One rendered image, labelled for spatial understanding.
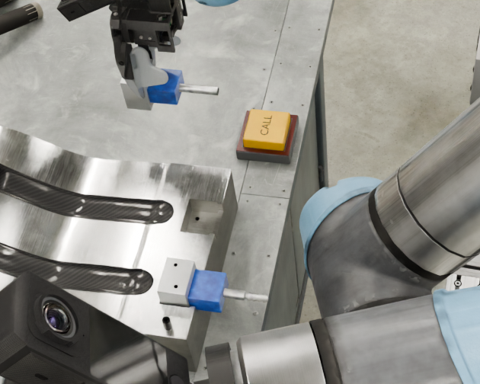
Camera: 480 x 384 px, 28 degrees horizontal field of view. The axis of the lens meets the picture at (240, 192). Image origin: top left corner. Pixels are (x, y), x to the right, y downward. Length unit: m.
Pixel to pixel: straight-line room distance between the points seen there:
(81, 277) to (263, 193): 0.30
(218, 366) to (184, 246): 0.75
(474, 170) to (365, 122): 1.93
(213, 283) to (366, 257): 0.57
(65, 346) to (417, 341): 0.17
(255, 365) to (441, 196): 0.17
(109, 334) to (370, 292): 0.20
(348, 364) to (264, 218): 0.88
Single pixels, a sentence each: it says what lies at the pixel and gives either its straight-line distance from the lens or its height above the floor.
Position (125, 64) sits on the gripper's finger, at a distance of 1.26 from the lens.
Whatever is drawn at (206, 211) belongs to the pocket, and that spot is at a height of 0.86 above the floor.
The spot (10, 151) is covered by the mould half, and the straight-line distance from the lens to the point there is 1.34.
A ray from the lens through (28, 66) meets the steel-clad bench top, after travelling 1.63.
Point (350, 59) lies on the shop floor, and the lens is 2.65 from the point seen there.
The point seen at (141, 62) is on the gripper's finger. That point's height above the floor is 1.01.
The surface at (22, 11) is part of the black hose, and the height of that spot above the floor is 0.83.
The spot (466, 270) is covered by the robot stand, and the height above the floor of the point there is 0.23.
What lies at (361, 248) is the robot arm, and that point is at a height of 1.38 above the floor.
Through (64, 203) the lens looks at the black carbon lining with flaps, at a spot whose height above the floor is 0.88.
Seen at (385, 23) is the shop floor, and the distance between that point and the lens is 2.75.
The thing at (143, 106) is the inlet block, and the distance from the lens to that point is 1.35.
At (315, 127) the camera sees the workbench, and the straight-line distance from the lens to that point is 2.05.
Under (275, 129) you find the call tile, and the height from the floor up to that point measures 0.84.
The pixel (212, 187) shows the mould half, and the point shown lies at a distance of 1.27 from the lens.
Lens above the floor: 1.90
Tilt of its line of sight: 53 degrees down
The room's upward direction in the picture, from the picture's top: 10 degrees counter-clockwise
